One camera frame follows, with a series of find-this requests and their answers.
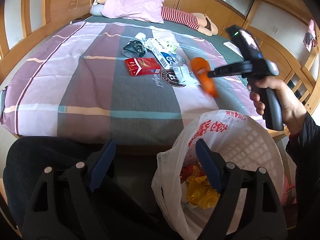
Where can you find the orange plastic wrapper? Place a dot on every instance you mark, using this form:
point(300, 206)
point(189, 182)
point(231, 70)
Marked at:
point(201, 68)

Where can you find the person's black sleeve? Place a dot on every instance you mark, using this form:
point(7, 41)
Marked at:
point(303, 148)

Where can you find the yellow snack bag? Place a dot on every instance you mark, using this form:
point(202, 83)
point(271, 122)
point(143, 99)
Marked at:
point(200, 193)

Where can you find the green bed mat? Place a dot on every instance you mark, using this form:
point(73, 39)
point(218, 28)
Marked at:
point(102, 64)

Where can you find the white laundry basket bin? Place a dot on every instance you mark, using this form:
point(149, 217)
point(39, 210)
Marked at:
point(189, 197)

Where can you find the dark teal crumpled bag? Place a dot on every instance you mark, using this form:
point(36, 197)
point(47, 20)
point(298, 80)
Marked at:
point(134, 49)

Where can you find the white blue paper package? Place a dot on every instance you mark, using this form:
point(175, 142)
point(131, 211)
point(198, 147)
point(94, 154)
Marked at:
point(165, 57)

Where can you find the purple plaid bed sheet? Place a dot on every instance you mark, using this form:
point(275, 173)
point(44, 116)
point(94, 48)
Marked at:
point(77, 86)

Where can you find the green white wrapper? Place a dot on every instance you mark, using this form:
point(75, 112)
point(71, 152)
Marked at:
point(169, 43)

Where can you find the red cigarette box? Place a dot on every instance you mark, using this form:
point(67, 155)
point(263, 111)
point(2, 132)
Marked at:
point(142, 66)

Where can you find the light blue small pillow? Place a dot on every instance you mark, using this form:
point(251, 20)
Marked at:
point(96, 10)

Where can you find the white printed plastic bag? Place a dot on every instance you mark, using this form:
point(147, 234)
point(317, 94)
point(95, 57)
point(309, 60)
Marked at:
point(241, 139)

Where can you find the white flat panel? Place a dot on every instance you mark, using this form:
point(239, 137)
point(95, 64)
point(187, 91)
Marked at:
point(233, 47)

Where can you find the pink pillow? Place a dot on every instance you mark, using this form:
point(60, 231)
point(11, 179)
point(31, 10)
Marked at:
point(141, 10)

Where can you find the striped plush doll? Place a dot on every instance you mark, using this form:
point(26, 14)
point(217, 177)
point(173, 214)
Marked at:
point(196, 21)

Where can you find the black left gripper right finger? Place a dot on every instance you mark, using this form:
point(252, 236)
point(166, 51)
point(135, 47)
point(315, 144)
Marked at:
point(248, 206)

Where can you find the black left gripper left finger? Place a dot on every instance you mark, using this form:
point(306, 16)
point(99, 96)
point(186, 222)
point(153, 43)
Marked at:
point(61, 206)

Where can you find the person's right hand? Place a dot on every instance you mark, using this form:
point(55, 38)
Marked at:
point(293, 111)

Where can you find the wooden bed frame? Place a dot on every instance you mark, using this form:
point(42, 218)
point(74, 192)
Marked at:
point(26, 23)

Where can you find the red snack wrapper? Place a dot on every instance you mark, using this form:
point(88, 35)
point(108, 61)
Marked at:
point(192, 170)

